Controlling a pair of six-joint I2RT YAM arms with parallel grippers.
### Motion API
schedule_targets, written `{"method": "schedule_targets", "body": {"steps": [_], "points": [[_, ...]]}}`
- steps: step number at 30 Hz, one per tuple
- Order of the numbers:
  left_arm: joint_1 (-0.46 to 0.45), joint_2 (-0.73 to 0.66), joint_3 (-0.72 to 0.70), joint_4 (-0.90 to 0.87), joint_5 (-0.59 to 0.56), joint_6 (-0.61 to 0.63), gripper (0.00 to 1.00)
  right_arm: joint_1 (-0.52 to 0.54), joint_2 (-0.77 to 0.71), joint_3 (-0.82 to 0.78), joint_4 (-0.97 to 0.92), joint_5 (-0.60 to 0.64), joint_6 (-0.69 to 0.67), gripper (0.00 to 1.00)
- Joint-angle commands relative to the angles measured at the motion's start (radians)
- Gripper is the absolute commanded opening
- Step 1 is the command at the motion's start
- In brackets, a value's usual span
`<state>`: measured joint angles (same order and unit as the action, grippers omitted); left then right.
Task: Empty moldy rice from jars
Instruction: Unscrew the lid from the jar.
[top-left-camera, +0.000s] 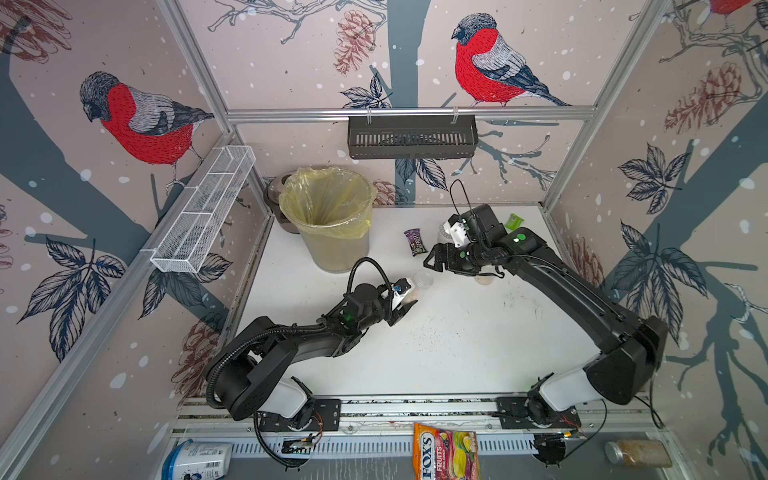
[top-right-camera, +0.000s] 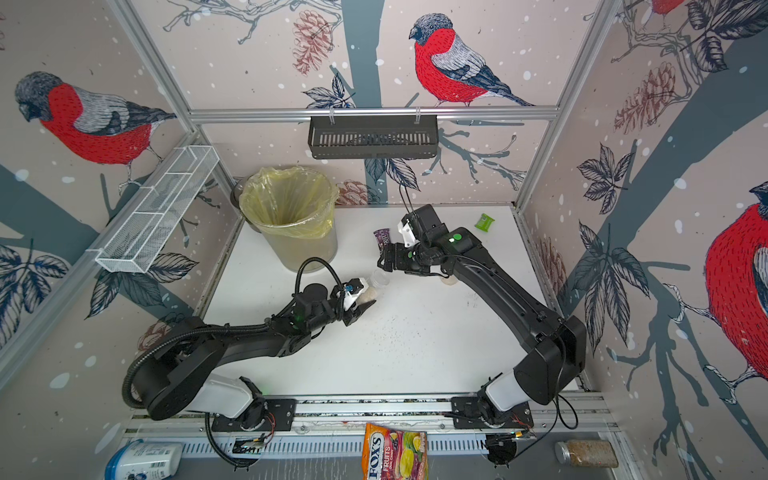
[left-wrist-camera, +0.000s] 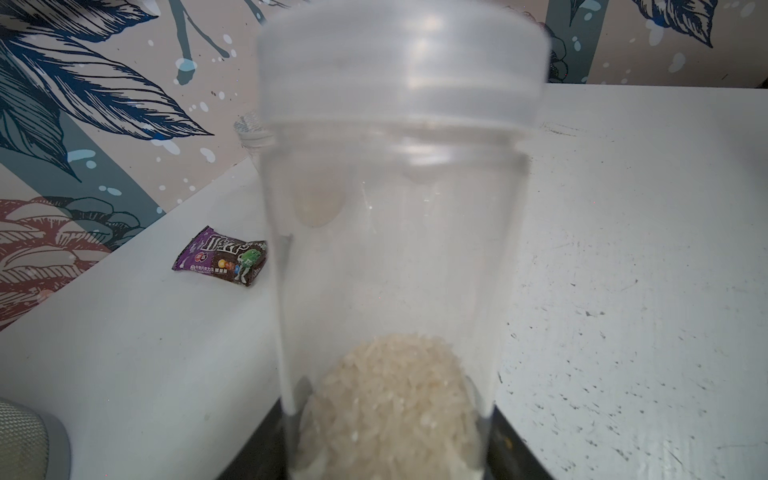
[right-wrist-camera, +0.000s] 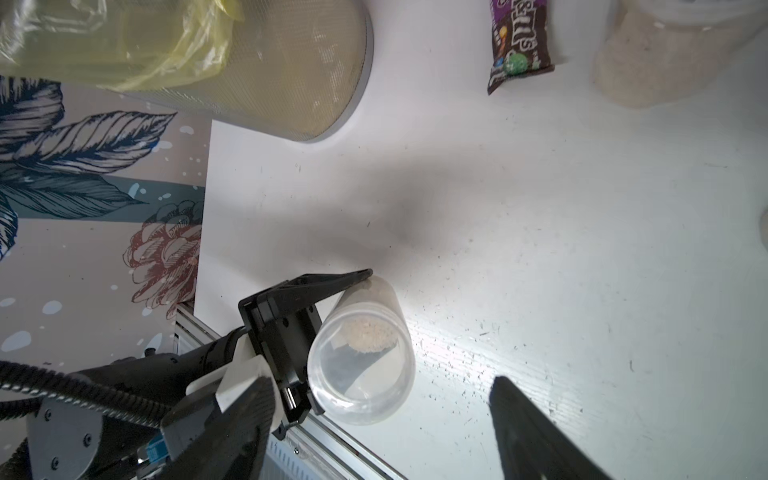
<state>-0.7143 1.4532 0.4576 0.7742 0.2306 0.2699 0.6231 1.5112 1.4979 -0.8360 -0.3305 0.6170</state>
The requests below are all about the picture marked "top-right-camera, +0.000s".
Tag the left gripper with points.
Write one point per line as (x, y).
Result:
(353, 316)

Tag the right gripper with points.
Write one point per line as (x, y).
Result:
(397, 249)

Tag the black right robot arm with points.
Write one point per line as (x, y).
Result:
(555, 346)

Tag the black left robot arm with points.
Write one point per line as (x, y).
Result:
(176, 372)

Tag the purple candy packet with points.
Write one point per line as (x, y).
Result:
(383, 238)

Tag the green snack packet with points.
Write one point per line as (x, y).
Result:
(484, 223)

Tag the bin with yellow bag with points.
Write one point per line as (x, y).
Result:
(294, 210)

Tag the black hanging basket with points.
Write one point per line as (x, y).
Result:
(373, 137)

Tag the Fox's candy bag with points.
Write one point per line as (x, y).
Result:
(390, 454)

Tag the white blue-lid container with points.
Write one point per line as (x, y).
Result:
(144, 461)

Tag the grain-filled jar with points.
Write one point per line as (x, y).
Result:
(586, 453)

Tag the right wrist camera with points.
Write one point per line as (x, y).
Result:
(421, 226)

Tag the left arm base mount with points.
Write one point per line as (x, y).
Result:
(264, 415)

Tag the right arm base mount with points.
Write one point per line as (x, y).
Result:
(473, 412)

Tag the white wire shelf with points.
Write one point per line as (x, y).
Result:
(162, 202)

